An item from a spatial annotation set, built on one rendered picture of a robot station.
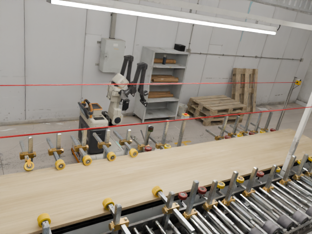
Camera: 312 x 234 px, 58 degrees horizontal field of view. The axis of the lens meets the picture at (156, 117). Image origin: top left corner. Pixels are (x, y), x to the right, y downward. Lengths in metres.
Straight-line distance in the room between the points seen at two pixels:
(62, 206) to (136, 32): 4.16
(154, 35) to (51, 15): 2.05
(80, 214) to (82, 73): 3.67
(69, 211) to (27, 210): 0.29
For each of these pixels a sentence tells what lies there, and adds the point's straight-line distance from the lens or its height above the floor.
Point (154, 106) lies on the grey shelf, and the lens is 6.54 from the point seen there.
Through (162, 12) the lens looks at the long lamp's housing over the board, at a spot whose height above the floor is 2.35.
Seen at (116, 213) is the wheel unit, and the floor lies 1.07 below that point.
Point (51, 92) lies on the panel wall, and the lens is 5.51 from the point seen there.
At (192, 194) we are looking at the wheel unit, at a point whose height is 1.04.
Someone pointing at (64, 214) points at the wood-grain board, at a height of 0.90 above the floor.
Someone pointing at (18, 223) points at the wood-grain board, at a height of 0.90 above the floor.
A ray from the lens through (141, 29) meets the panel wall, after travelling 5.84.
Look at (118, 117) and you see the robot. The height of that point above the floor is 0.78.
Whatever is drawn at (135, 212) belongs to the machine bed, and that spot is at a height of 0.80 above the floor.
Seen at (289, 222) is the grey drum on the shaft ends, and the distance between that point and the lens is 2.88.
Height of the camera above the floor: 2.42
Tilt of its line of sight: 22 degrees down
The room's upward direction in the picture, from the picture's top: 10 degrees clockwise
